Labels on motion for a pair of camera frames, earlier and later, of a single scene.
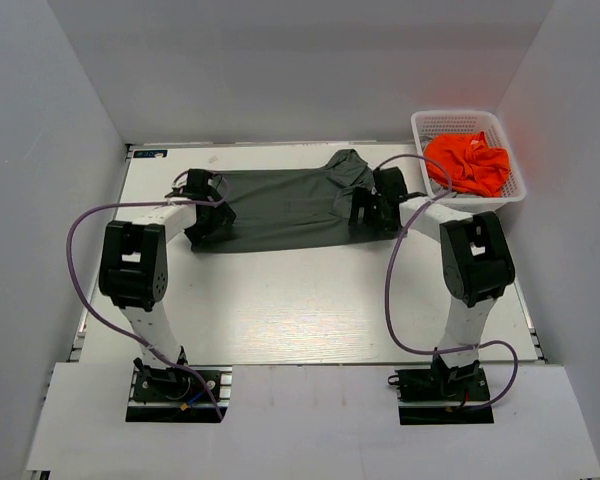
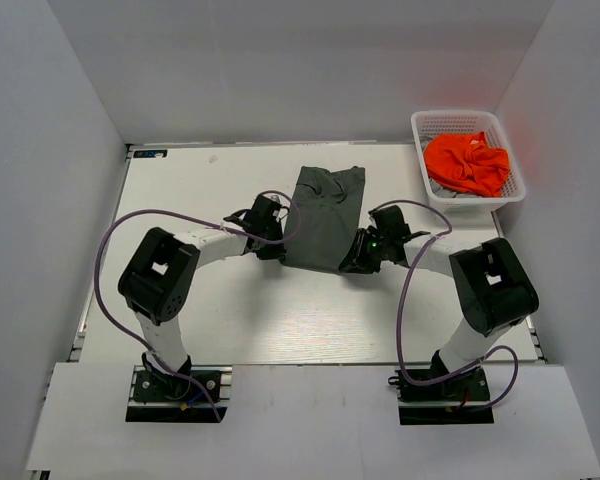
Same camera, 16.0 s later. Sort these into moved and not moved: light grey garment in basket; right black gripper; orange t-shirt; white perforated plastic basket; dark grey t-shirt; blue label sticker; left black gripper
Moved: dark grey t-shirt; left black gripper; right black gripper
Not moved: blue label sticker; orange t-shirt; white perforated plastic basket; light grey garment in basket
